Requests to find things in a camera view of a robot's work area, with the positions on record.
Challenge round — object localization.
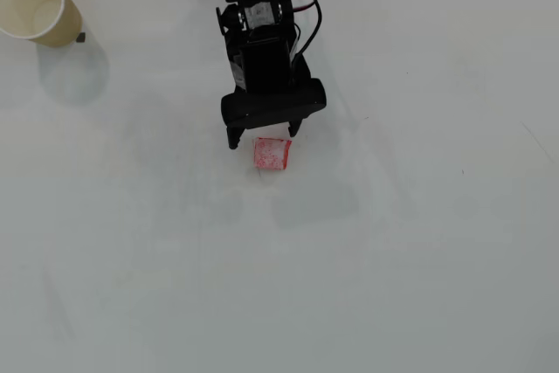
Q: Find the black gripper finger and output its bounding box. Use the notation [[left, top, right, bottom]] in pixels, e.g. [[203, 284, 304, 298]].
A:
[[287, 115, 306, 138], [224, 123, 246, 150]]

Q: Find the black gripper body with motor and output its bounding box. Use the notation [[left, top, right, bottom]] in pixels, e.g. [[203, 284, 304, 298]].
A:
[[225, 26, 314, 95]]

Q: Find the red speckled white foam cube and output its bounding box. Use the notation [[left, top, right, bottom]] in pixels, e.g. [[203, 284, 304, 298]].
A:
[[252, 136, 293, 171]]

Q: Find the tan paper cup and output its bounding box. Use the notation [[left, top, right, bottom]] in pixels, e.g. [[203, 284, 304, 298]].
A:
[[0, 0, 85, 49]]

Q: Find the black cable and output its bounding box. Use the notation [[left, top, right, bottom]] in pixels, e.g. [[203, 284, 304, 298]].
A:
[[286, 0, 324, 62]]

